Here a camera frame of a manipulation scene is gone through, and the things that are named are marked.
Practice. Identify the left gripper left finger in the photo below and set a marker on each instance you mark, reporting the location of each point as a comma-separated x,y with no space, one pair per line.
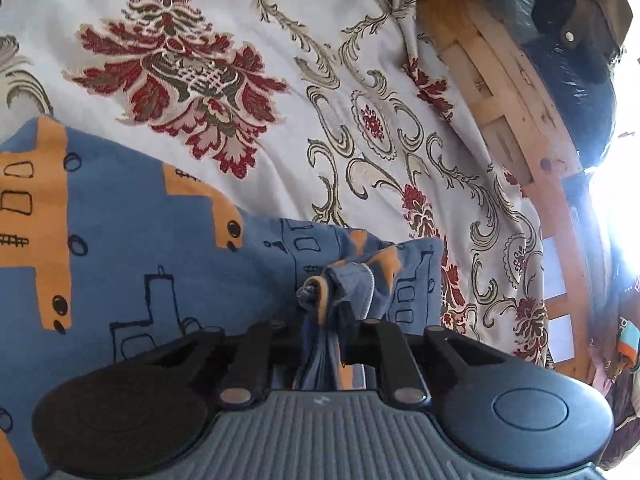
267,357

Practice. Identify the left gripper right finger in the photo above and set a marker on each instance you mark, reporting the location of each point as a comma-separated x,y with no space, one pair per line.
382,346

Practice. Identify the blue orange patterned pants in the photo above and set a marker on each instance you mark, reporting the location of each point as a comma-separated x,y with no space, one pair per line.
107,253

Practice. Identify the floral white bedspread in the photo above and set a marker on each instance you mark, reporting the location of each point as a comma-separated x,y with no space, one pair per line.
332,111

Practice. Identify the black plastic bag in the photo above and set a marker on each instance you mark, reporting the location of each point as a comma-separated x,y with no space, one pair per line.
586,107

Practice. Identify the dark jacket on bedframe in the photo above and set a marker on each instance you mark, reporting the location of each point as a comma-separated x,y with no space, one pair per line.
592,32

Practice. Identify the wooden bed frame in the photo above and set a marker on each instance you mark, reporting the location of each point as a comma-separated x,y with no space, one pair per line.
525,132

